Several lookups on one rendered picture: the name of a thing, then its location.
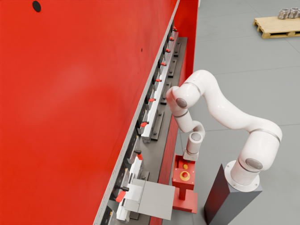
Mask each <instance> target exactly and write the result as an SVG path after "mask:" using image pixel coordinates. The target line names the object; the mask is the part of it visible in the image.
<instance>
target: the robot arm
mask: <svg viewBox="0 0 300 225"><path fill-rule="evenodd" d="M201 96H203V97H204V98H205V100H206V103H207V107H208V112H209V114H210V115H211V116H212V117H213V118H214V119H216V120H217V121H218V122H219V123H221V124H222V125H223V126H225V127H226V128H229V129H232V130H238V129H244V130H246V131H248V132H249V134H250V135H249V137H248V139H247V141H246V143H245V145H244V147H243V149H242V151H241V152H240V154H239V156H238V158H237V160H235V161H231V162H229V163H228V164H227V165H226V167H225V170H224V175H225V179H226V181H227V182H228V184H229V185H230V186H231V187H233V188H234V189H236V190H238V191H240V192H251V191H253V190H255V189H256V188H257V187H258V185H259V175H258V174H259V173H260V171H265V170H268V169H269V168H270V167H271V165H272V163H273V161H274V159H275V157H276V154H277V151H278V148H279V145H280V143H281V140H282V131H281V129H280V127H279V126H278V125H277V124H275V123H274V122H272V121H269V120H266V119H263V118H259V117H254V116H252V115H249V114H246V113H244V112H242V111H241V110H240V109H238V108H237V107H236V106H234V105H233V104H232V103H230V102H229V101H228V100H227V99H226V98H225V97H224V96H223V94H222V92H221V91H220V88H219V86H218V83H217V80H216V79H215V77H214V76H213V75H212V74H211V73H210V72H208V71H206V70H198V71H196V72H194V73H193V74H192V75H191V76H190V77H189V78H188V79H187V80H186V81H185V82H184V83H183V84H182V85H181V87H177V86H173V87H171V88H170V89H169V90H168V91H167V93H166V101H167V104H168V106H169V108H170V110H171V112H172V114H173V116H174V118H175V120H176V122H177V124H178V126H179V128H180V130H181V131H182V132H184V133H187V132H190V131H191V130H193V132H192V133H190V134H189V137H188V141H187V146H186V148H185V150H184V152H183V156H182V157H183V159H185V160H187V162H188V163H190V162H191V161H197V159H198V155H199V149H200V145H201V143H202V141H203V139H204V137H205V130H204V128H203V126H202V124H201V123H200V122H198V121H193V120H192V118H191V116H190V113H189V111H188V108H189V107H191V106H193V105H194V104H195V103H196V102H197V101H198V100H199V98H200V97H201Z"/></svg>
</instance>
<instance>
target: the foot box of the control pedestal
mask: <svg viewBox="0 0 300 225"><path fill-rule="evenodd" d="M172 209H176V210H181V211H186V212H190V213H197V193H194V192H193V190H188V189H186V197H185V200H179V188H177V187H175V193H174V200H173V206H172Z"/></svg>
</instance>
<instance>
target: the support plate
mask: <svg viewBox="0 0 300 225"><path fill-rule="evenodd" d="M132 184H133V185H137V186H141V187H142V186H143V187H144V190H142V191H143V194H141V195H142V199H141V197H140V200H141V201H134V200H130V199H127V202H126V205H125V210H129V211H132V212H136V213H137V212H138V213H141V214H145V215H148V216H152V217H157V218H161V219H165V220H169V221H170V220H171V212H172V206H173V200H174V193H175V187H174V186H169V185H165V184H160V183H154V182H149V181H146V183H145V181H144V180H140V179H133V182H132ZM144 184H145V186H144ZM138 203H140V206H139V204H138ZM138 207H139V208H138ZM138 209H139V210H138Z"/></svg>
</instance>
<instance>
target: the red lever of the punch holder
mask: <svg viewBox="0 0 300 225"><path fill-rule="evenodd" d="M120 189H122V191H121V192H120V194H119V195H118V197H117V198H116V201H117V202H121V201H122V200H123V198H124V196H125V195H126V192H128V191H129V187H121V188H120Z"/></svg>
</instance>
